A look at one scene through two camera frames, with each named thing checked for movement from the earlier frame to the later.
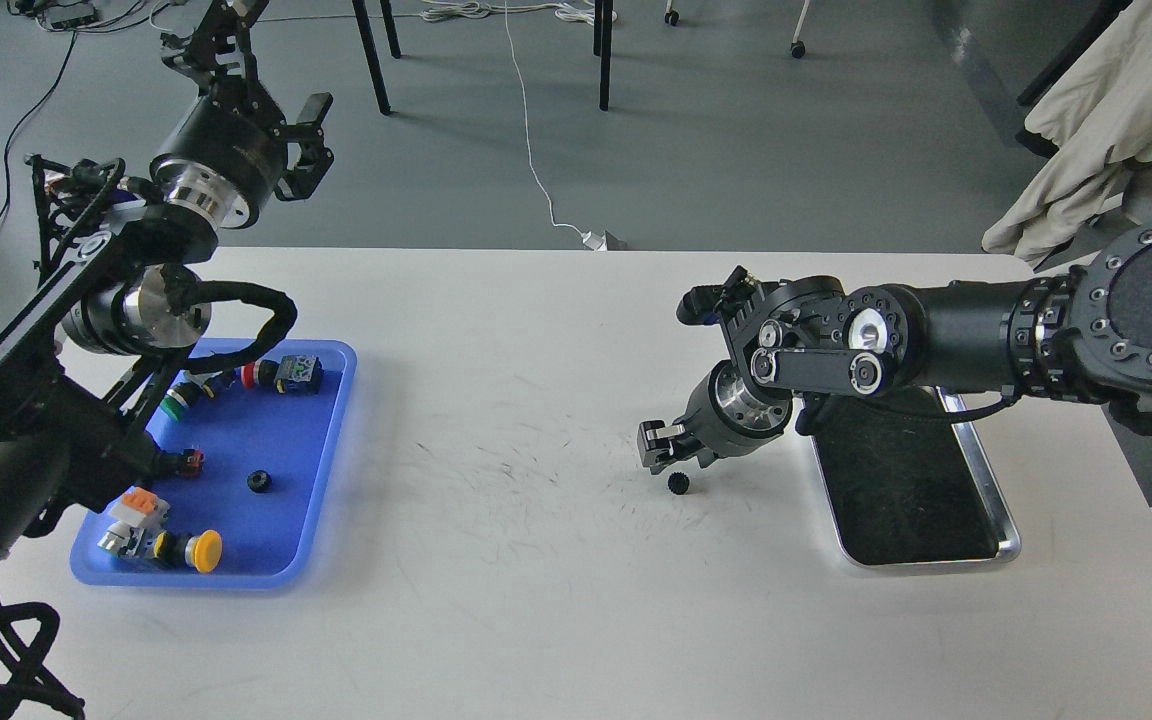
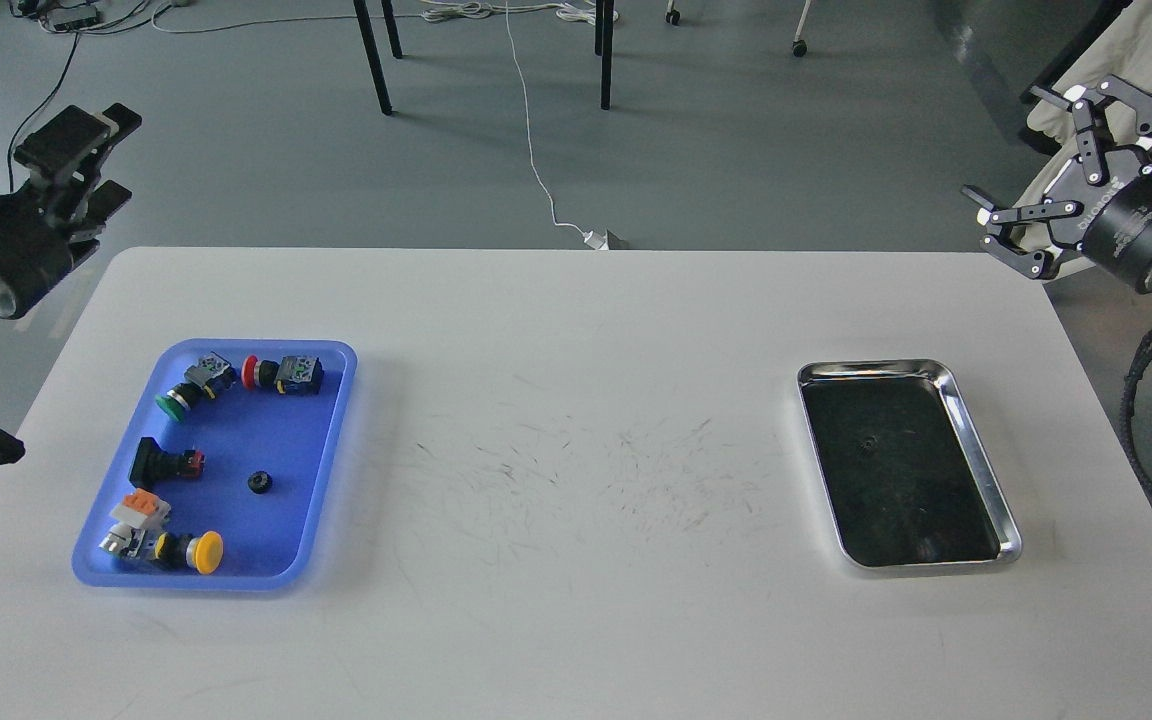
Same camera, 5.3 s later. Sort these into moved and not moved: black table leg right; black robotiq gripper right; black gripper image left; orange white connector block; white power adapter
Moved: black gripper image left; black robotiq gripper right
Not moved: black table leg right; orange white connector block; white power adapter
